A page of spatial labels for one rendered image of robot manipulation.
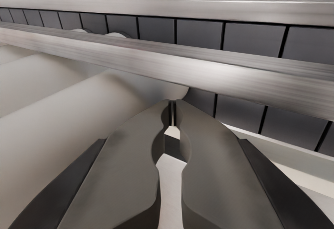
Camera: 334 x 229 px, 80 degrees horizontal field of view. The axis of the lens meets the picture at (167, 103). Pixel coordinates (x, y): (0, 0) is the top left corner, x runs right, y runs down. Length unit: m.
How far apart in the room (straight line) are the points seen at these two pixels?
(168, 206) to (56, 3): 0.30
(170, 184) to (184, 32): 0.20
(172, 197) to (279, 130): 0.19
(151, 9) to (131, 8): 0.02
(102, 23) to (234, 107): 0.15
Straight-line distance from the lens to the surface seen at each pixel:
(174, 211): 0.33
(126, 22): 0.20
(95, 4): 0.23
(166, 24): 0.17
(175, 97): 0.15
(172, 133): 0.17
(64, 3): 0.27
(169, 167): 0.26
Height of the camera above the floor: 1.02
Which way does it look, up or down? 46 degrees down
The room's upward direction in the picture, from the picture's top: 131 degrees counter-clockwise
